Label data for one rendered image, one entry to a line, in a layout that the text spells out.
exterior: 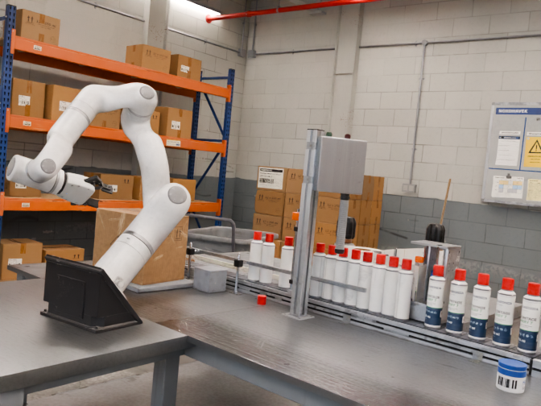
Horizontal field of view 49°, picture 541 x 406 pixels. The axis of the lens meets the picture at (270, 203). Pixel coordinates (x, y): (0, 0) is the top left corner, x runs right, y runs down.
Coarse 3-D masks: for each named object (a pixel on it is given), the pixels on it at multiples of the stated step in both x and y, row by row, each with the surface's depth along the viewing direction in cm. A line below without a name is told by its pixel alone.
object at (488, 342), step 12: (192, 264) 270; (240, 276) 251; (276, 288) 233; (324, 300) 218; (408, 324) 194; (420, 324) 196; (456, 336) 184; (468, 336) 185; (504, 348) 175; (516, 348) 176
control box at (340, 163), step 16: (320, 144) 202; (336, 144) 203; (352, 144) 205; (320, 160) 202; (336, 160) 204; (352, 160) 205; (320, 176) 203; (336, 176) 204; (352, 176) 206; (336, 192) 205; (352, 192) 206
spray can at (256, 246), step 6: (258, 234) 243; (258, 240) 244; (252, 246) 243; (258, 246) 243; (252, 252) 243; (258, 252) 243; (252, 258) 243; (258, 258) 243; (252, 270) 243; (258, 270) 244; (252, 276) 243; (258, 276) 244
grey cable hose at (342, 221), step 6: (342, 198) 204; (348, 198) 204; (342, 204) 204; (342, 210) 204; (342, 216) 204; (342, 222) 204; (342, 228) 204; (342, 234) 204; (342, 240) 204; (336, 246) 205; (342, 246) 205; (336, 252) 205; (342, 252) 205
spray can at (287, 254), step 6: (288, 240) 233; (288, 246) 233; (282, 252) 234; (288, 252) 233; (282, 258) 234; (288, 258) 233; (282, 264) 234; (288, 264) 233; (282, 276) 234; (288, 276) 234; (282, 282) 234; (288, 282) 234; (288, 288) 234
